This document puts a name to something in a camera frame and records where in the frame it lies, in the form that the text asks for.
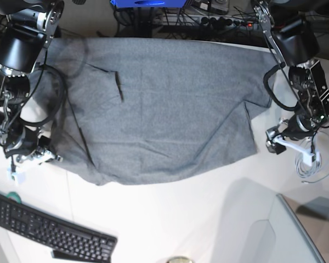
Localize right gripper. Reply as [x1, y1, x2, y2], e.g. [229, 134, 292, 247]
[4, 127, 51, 159]

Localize round brass object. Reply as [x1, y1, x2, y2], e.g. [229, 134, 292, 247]
[166, 256, 194, 263]

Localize black computer keyboard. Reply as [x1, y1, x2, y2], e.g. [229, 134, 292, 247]
[0, 194, 117, 262]

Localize grey t-shirt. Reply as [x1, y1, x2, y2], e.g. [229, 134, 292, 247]
[47, 38, 274, 186]

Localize coiled white cable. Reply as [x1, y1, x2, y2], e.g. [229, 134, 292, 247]
[294, 128, 329, 184]

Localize blue base plate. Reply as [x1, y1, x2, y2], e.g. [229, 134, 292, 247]
[110, 0, 186, 8]

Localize green tape roll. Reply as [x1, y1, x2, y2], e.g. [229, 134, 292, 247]
[6, 192, 21, 204]

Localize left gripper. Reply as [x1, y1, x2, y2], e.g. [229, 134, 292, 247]
[265, 115, 319, 155]

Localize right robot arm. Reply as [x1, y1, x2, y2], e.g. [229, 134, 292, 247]
[0, 1, 65, 162]

